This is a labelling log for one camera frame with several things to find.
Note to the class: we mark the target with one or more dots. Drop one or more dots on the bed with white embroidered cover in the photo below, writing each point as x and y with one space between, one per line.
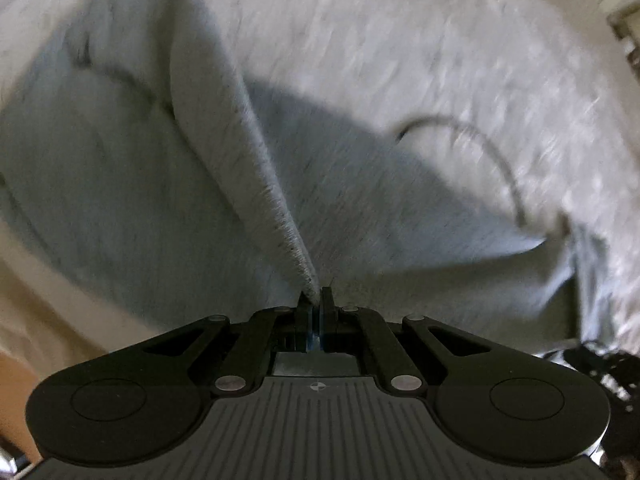
450 35

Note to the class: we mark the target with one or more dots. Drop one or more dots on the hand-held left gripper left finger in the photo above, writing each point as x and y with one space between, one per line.
306 327

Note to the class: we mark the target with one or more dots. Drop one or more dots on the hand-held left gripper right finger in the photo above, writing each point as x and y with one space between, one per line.
327 325

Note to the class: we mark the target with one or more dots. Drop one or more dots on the grey pants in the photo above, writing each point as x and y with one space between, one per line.
150 185

